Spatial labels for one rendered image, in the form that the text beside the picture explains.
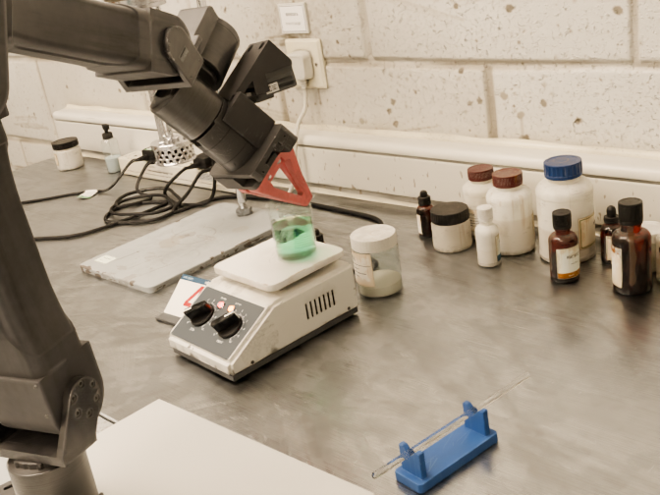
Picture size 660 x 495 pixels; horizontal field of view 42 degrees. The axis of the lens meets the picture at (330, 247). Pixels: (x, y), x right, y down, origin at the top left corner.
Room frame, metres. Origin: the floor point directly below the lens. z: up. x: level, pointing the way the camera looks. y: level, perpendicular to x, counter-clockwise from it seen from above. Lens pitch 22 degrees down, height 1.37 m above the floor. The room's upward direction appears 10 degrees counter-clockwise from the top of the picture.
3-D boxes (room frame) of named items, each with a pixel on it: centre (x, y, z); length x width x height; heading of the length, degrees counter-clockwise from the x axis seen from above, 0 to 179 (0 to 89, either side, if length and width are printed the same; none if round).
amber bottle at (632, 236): (0.90, -0.34, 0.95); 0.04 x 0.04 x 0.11
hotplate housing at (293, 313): (0.95, 0.08, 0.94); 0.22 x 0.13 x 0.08; 129
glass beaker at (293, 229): (0.96, 0.04, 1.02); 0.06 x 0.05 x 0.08; 97
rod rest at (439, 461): (0.63, -0.07, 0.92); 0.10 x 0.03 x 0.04; 125
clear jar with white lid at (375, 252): (1.01, -0.06, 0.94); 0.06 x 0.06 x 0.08
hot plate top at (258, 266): (0.96, 0.06, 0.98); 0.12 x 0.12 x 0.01; 39
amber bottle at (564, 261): (0.96, -0.28, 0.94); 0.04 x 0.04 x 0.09
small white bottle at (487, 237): (1.04, -0.21, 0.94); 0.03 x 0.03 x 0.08
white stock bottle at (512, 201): (1.07, -0.25, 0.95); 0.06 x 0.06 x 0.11
